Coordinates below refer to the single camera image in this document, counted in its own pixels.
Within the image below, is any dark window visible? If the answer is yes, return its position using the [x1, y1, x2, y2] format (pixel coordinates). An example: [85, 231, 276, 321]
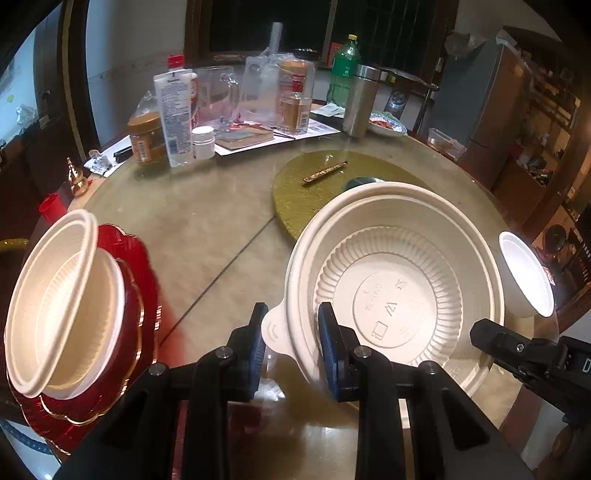
[185, 0, 458, 70]

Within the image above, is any brown patterned stick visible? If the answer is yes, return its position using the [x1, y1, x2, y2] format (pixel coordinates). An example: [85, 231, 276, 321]
[302, 160, 348, 185]

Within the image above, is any grey refrigerator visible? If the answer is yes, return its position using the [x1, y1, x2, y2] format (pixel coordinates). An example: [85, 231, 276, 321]
[434, 30, 532, 176]

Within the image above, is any small white jar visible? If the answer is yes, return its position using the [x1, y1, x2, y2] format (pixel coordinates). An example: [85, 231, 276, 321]
[191, 126, 216, 160]

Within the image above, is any brown jar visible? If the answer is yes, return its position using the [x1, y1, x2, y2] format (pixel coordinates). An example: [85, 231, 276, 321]
[128, 112, 168, 166]

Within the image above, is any worn book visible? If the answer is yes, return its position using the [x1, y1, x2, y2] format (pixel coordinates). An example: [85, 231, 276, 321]
[213, 124, 274, 151]

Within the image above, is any green packet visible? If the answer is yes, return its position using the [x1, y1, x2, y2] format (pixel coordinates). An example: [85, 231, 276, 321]
[310, 104, 346, 120]

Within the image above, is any stainless steel thermos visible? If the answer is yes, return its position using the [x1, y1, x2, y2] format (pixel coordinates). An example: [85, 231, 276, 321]
[342, 65, 381, 137]

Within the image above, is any clear plastic bag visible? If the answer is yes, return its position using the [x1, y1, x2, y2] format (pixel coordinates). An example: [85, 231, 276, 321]
[240, 22, 289, 125]

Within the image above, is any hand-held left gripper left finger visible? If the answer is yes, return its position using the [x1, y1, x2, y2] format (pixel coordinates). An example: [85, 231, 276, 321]
[53, 302, 269, 480]

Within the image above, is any green plastic bottle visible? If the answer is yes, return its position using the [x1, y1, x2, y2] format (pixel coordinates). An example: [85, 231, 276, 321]
[327, 34, 362, 106]

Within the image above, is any dark green bowl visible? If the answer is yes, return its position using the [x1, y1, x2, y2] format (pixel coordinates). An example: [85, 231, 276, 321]
[344, 176, 384, 191]

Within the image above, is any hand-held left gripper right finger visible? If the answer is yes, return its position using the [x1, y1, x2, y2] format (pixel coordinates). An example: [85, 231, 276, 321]
[318, 302, 536, 480]

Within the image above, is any white bowl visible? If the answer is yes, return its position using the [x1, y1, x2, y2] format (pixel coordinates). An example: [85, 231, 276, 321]
[499, 231, 555, 319]
[39, 249, 126, 400]

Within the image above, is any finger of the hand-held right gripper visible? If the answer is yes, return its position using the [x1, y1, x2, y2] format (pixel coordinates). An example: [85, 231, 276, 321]
[469, 318, 568, 385]

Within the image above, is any grey bag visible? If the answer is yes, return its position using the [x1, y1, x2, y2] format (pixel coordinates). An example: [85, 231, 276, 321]
[444, 31, 488, 58]

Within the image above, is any red cup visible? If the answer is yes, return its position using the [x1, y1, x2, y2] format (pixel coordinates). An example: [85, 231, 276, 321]
[38, 193, 70, 227]

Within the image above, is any golden ornament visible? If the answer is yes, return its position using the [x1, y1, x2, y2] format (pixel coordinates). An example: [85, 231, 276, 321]
[66, 158, 90, 197]

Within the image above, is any wooden shelf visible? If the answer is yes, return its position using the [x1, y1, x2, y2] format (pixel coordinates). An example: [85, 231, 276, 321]
[489, 25, 591, 232]

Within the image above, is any cream ribbed bowl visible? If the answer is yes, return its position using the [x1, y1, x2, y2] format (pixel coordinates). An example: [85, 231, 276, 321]
[4, 209, 100, 398]
[261, 181, 506, 430]

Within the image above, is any glass-front cabinet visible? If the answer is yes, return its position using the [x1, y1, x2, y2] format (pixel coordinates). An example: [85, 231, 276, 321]
[0, 18, 100, 153]

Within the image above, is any white bottle with red cap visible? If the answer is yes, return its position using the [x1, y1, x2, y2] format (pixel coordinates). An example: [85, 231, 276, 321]
[154, 54, 195, 168]

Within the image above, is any glass pitcher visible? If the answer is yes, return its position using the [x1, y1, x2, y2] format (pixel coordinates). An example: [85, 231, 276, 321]
[196, 66, 242, 130]

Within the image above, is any round gold mat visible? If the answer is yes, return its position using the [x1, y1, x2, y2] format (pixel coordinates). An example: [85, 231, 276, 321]
[272, 151, 435, 241]

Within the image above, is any small plate with food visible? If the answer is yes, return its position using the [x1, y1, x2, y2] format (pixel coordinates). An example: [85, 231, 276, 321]
[368, 112, 408, 137]

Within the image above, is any red gold-rimmed plate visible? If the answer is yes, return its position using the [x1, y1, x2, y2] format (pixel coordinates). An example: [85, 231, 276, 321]
[39, 223, 160, 426]
[7, 295, 162, 455]

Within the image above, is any clear plastic container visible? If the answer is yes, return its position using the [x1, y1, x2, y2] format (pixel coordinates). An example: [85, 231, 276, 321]
[427, 128, 466, 161]

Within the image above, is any amber liquor bottle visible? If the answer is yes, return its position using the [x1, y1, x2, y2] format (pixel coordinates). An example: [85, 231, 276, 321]
[279, 80, 312, 134]

